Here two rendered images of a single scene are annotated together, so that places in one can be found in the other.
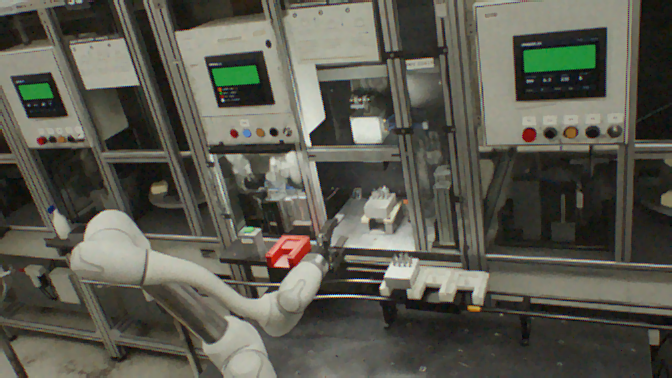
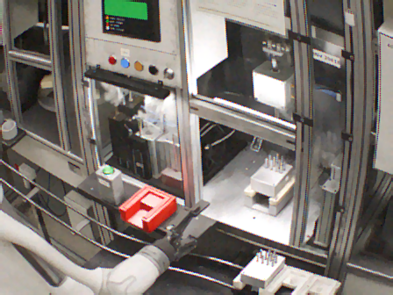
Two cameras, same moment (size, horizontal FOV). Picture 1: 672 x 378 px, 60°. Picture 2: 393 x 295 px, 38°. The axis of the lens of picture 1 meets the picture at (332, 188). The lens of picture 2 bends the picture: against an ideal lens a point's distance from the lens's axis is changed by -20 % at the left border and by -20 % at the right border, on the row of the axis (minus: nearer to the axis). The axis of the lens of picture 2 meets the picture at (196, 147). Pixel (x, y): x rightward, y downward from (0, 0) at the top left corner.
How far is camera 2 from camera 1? 50 cm
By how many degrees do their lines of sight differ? 13
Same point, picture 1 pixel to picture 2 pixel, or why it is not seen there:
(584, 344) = not seen: outside the picture
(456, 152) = (349, 162)
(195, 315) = (37, 262)
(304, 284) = (134, 281)
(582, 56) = not seen: outside the picture
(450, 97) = (352, 104)
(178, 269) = (16, 234)
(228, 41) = not seen: outside the picture
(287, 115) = (172, 56)
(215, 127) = (96, 49)
